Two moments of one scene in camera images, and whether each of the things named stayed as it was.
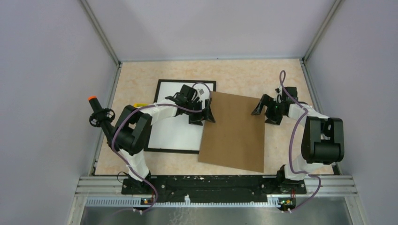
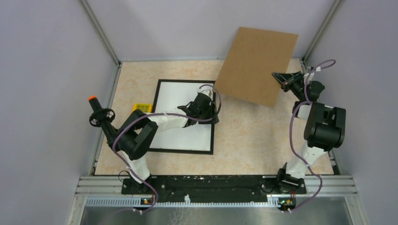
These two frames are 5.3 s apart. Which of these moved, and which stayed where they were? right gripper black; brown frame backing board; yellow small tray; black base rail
Moved: right gripper black; brown frame backing board
Stayed: yellow small tray; black base rail
